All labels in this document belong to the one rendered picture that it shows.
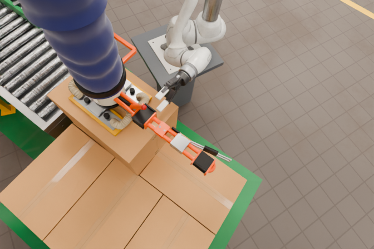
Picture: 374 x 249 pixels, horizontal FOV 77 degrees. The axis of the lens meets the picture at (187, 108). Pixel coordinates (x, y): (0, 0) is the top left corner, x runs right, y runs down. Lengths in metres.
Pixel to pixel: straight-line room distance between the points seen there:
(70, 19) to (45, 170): 1.21
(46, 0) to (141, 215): 1.25
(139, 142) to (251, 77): 1.74
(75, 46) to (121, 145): 0.59
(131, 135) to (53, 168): 0.67
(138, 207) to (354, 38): 3.19
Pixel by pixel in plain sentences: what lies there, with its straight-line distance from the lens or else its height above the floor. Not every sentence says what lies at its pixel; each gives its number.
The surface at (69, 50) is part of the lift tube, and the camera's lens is 0.86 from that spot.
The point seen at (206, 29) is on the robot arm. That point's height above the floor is 1.01.
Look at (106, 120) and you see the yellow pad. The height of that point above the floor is 0.98.
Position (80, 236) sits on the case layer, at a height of 0.54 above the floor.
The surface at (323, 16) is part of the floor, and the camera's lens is 3.73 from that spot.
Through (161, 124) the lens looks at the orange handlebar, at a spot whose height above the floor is 1.10.
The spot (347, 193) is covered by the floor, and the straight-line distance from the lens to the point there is 2.68.
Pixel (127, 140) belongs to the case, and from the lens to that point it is 1.25.
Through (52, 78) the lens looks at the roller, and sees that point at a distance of 2.04.
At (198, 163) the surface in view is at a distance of 1.05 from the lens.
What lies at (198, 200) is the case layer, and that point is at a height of 0.54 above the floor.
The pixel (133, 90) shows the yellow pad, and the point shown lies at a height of 1.00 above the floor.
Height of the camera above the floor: 2.13
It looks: 65 degrees down
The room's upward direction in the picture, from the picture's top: 11 degrees clockwise
